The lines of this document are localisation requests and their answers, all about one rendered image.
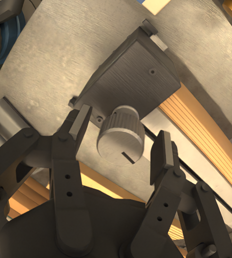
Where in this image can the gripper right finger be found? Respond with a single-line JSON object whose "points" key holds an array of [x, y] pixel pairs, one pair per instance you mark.
{"points": [[160, 157]]}

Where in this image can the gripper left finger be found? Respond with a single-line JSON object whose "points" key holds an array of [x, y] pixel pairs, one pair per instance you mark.
{"points": [[67, 181]]}

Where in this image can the orange striped wooden face board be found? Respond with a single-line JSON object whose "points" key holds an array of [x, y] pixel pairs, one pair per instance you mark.
{"points": [[208, 131]]}

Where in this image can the grey metal router table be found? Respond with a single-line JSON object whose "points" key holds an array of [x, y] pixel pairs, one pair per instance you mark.
{"points": [[67, 50]]}

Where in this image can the cream flat board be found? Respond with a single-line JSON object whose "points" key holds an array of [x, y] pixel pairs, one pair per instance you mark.
{"points": [[156, 6]]}

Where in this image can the grey knurled knob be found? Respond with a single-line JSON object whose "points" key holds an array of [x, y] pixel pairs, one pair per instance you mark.
{"points": [[118, 147]]}

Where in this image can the dark grey metal block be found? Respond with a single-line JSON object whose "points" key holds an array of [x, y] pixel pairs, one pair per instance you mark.
{"points": [[132, 80]]}

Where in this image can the blue ribbed disc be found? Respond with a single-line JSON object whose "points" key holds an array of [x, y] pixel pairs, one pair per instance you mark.
{"points": [[11, 36]]}

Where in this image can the light grey slotted fence rail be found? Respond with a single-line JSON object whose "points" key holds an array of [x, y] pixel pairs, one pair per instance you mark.
{"points": [[198, 151]]}

